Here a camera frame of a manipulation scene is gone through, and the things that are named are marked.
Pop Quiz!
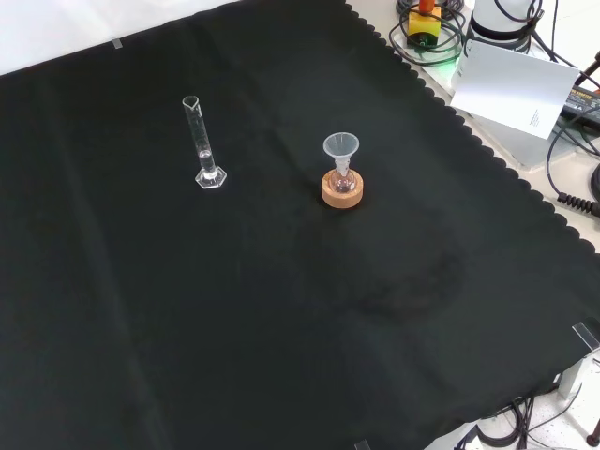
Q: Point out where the clear glass graduated cylinder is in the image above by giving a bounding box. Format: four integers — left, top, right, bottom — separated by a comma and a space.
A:
181, 95, 229, 190

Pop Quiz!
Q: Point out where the small round-bottom glass flask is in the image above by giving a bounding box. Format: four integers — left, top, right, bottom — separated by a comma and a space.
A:
329, 158, 355, 194

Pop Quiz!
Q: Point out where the black bench cloth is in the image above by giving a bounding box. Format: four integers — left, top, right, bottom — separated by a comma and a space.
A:
0, 0, 600, 450

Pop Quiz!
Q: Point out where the clear plastic funnel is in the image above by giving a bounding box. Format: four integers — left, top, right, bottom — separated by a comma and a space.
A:
322, 132, 361, 172

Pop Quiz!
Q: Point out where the yellow stop button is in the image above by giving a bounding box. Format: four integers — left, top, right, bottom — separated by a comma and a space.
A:
406, 0, 443, 49

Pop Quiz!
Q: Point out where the pale board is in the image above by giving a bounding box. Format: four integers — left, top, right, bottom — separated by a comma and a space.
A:
449, 38, 582, 141

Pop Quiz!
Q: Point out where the black power adapter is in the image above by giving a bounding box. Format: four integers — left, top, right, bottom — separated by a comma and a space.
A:
559, 83, 600, 126

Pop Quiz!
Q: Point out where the cork ring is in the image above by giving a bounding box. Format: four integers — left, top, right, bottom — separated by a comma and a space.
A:
321, 169, 366, 210

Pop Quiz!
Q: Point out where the black looped cable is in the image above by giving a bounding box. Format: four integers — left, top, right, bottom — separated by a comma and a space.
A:
388, 0, 472, 68

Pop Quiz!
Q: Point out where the grey metal base plate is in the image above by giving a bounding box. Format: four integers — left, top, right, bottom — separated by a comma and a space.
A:
448, 60, 585, 169

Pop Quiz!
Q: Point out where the black coiled cable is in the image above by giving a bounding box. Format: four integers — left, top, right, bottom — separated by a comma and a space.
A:
556, 191, 600, 216

